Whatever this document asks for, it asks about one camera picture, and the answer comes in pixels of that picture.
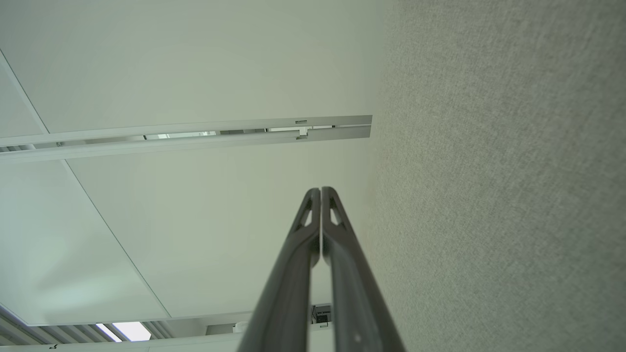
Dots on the grey double partition post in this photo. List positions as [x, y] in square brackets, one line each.
[342, 132]

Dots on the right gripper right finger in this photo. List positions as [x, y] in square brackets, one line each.
[357, 303]

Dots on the small black box fixture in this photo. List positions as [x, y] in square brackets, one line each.
[321, 315]

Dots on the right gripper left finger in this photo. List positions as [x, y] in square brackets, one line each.
[288, 293]

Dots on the bright ceiling light panel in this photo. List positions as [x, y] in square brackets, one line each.
[129, 331]

